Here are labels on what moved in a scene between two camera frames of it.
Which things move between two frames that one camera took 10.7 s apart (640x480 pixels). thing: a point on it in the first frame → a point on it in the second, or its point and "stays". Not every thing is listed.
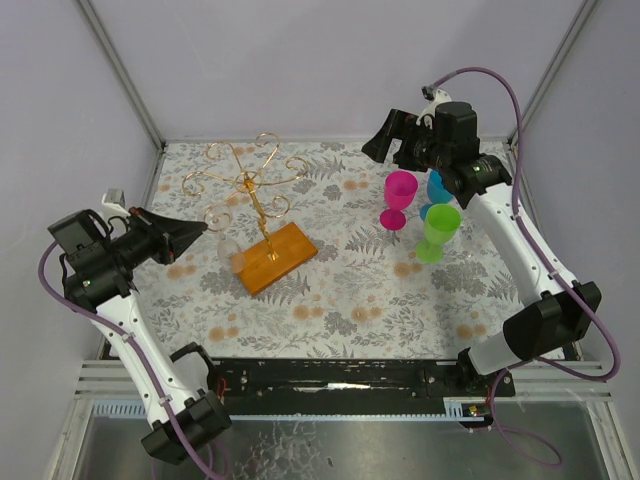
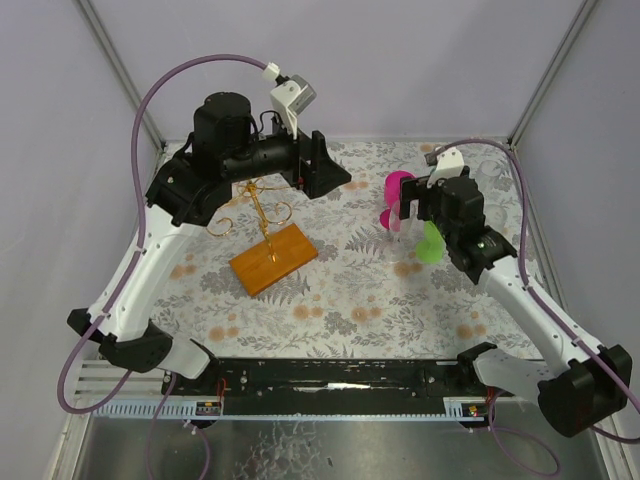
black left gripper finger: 179,234 → 325,173
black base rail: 271,378 stays
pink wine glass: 400,188 stays
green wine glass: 441,223 stays
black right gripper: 401,138 → 417,198
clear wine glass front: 230,255 → 396,251
